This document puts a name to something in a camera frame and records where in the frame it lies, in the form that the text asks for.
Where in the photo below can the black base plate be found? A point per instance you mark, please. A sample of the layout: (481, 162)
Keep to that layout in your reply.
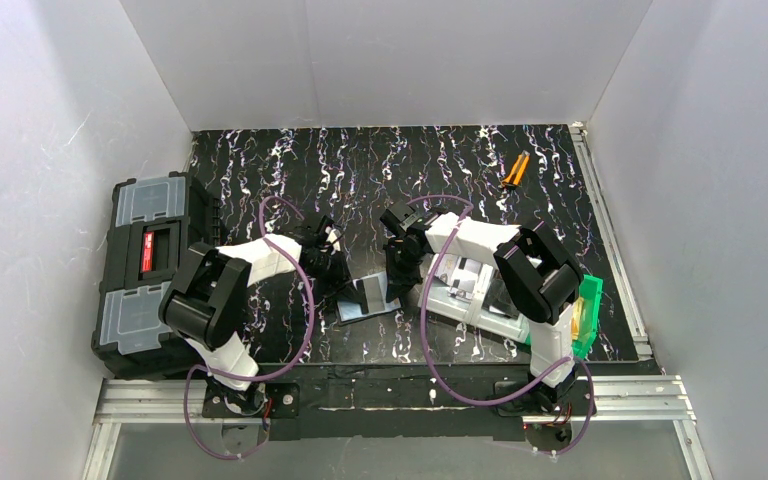
(386, 401)

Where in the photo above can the gold cards in green bin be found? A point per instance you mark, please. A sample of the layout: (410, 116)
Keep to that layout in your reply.
(576, 318)

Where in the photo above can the green bin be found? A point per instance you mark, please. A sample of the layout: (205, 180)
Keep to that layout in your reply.
(590, 291)

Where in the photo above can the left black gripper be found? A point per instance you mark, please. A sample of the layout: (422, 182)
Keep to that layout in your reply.
(330, 266)

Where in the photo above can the white cards in left bin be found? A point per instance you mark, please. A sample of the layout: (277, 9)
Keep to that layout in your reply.
(460, 276)

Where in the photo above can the black tool box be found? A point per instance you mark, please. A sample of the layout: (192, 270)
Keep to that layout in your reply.
(153, 222)

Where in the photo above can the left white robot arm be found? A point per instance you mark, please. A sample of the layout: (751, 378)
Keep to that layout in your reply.
(209, 291)

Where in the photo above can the grey bin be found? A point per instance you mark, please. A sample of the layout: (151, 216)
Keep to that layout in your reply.
(498, 314)
(439, 302)

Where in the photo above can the orange black utility knife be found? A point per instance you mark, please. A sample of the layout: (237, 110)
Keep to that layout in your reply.
(516, 174)

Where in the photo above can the grey bin middle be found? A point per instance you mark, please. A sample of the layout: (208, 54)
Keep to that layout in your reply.
(498, 314)

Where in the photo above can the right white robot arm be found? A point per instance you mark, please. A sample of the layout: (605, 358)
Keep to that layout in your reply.
(540, 276)

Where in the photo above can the grey bin left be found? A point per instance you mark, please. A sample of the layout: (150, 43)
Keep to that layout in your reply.
(439, 302)

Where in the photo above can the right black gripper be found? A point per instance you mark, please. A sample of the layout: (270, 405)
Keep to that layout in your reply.
(398, 262)

